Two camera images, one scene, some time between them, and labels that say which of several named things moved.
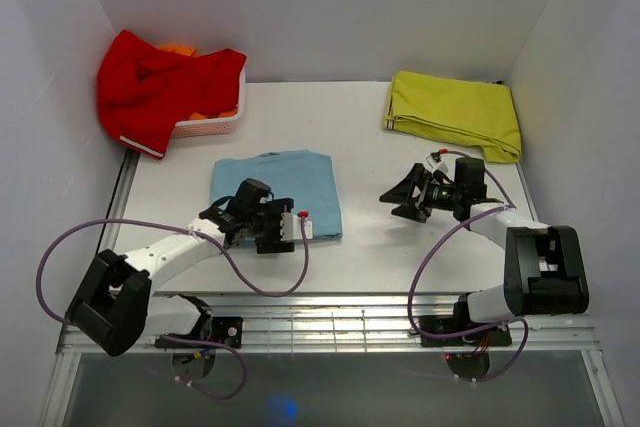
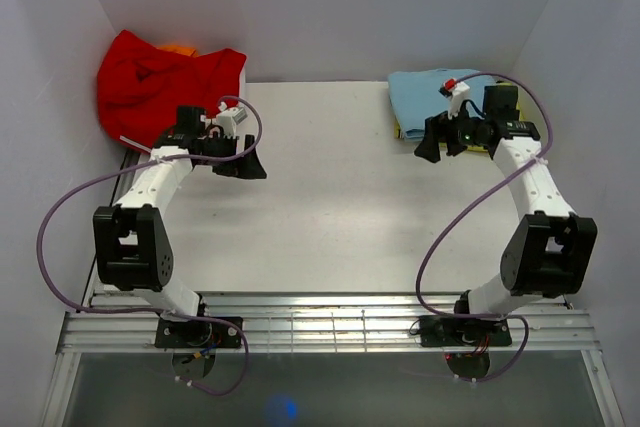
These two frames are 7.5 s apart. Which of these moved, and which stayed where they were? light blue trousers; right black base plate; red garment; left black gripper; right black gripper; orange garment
Moved: light blue trousers; right black gripper; left black gripper
Stayed: right black base plate; red garment; orange garment
